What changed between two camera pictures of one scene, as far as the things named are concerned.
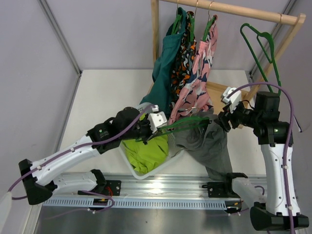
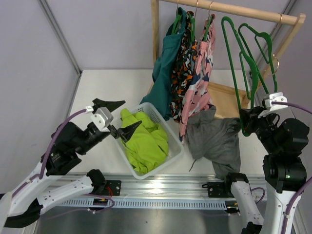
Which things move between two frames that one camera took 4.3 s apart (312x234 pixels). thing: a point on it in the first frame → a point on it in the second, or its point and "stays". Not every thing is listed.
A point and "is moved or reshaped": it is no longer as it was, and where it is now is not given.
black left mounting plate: [112, 187] stays
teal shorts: [158, 96] stays
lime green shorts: [145, 157] stays
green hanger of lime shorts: [267, 44] is moved or reshaped
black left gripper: [149, 132] → [126, 132]
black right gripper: [224, 117] → [250, 116]
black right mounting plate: [221, 189] stays
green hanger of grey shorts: [181, 125] → [251, 61]
